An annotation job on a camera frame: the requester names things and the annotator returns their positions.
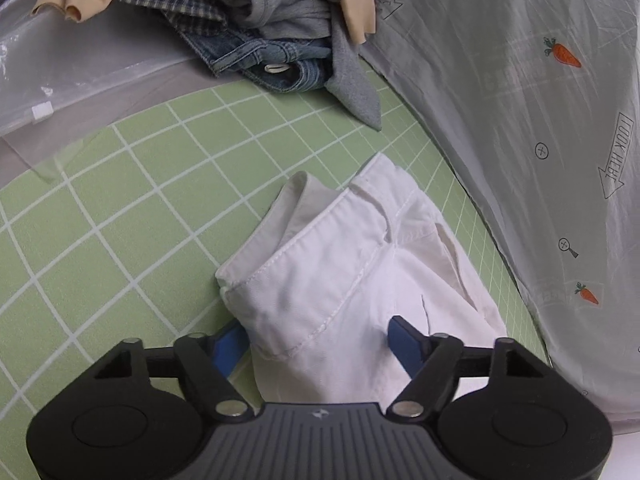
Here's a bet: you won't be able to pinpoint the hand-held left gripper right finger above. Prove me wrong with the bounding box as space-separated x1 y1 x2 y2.
387 315 549 419

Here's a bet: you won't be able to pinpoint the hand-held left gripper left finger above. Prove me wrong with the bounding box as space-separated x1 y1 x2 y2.
92 320 251 419

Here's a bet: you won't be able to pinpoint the white pants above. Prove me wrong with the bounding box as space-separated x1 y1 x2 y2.
215 152 511 407

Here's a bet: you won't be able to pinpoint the pile of clothes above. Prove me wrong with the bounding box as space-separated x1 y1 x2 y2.
192 0 402 132

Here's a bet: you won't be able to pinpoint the green grid cutting mat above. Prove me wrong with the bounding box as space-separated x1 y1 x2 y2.
0 57 552 441

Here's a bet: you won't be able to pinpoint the blue denim jeans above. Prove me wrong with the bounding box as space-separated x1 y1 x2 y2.
182 27 334 94

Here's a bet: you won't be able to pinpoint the clear plastic bag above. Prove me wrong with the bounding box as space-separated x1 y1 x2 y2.
0 0 202 187

